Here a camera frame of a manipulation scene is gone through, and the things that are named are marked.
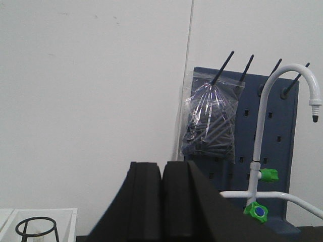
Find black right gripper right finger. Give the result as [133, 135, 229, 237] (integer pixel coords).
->
[163, 161, 283, 241]

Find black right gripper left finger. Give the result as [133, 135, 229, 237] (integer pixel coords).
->
[86, 162, 162, 241]

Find blue pegboard drying rack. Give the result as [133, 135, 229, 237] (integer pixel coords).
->
[184, 74, 300, 238]

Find white lab faucet green knobs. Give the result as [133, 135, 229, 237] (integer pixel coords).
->
[219, 63, 323, 223]

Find white right storage bin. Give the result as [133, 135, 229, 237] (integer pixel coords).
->
[1, 208, 78, 241]

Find white storage bin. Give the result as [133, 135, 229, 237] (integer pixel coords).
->
[1, 208, 78, 241]
[0, 208, 14, 237]

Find bag of grey pegs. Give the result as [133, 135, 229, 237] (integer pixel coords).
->
[181, 72, 245, 163]

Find white middle storage bin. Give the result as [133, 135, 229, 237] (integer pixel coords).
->
[0, 208, 14, 237]

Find black wire tripod stand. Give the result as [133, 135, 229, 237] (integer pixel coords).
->
[15, 216, 60, 241]

